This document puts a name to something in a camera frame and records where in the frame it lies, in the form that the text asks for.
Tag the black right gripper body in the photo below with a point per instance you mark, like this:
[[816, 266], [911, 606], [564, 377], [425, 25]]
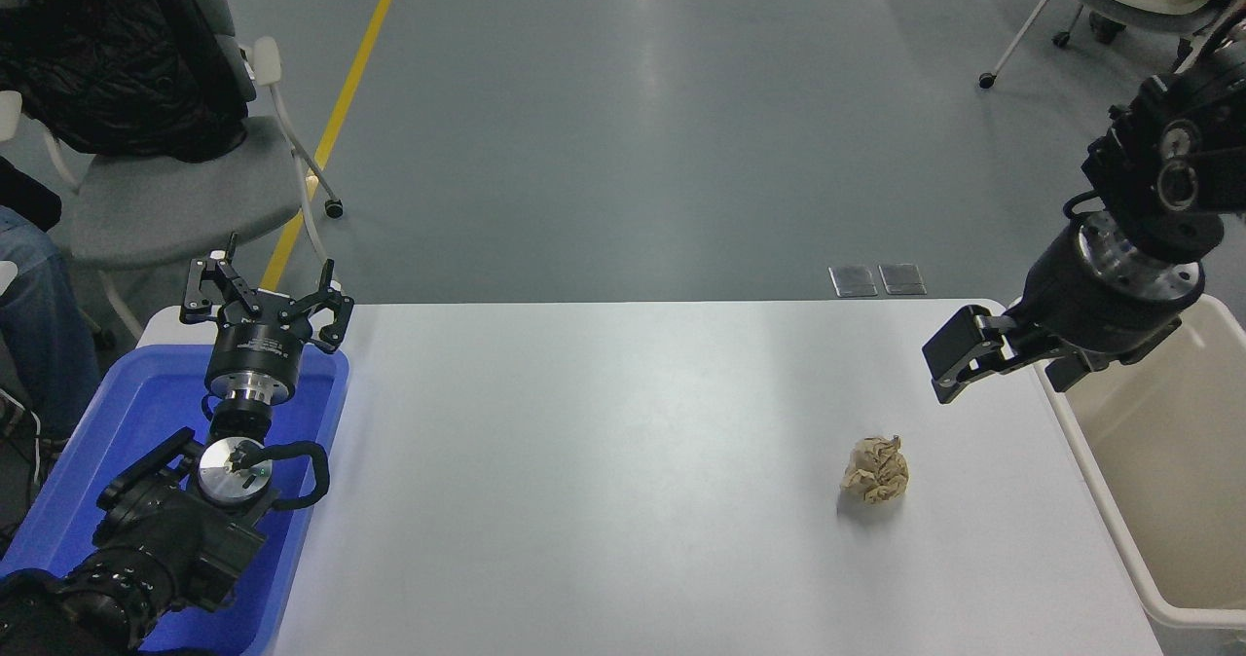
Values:
[[1100, 315]]

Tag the black jacket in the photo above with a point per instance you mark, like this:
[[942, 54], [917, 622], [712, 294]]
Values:
[[97, 53]]

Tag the tan paper ball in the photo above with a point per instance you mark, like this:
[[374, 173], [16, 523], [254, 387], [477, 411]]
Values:
[[876, 469]]

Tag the blue plastic tray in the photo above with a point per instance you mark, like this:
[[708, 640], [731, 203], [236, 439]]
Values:
[[117, 413]]

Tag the white-framed wheeled chair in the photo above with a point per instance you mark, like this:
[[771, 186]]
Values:
[[1129, 12]]

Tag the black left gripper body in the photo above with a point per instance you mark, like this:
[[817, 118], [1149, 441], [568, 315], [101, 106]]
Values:
[[258, 349]]

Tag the metal floor plate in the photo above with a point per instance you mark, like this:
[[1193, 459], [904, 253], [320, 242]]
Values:
[[902, 279], [853, 280]]

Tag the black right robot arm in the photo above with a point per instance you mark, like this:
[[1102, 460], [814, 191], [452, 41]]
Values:
[[1207, 101]]

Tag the white chair armrest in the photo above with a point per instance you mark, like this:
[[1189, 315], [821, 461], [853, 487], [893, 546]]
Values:
[[8, 116]]

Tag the grey chair with white frame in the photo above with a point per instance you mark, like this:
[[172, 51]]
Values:
[[185, 199]]

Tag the large pale bin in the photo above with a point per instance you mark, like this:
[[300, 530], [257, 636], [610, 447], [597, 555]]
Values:
[[1168, 461]]

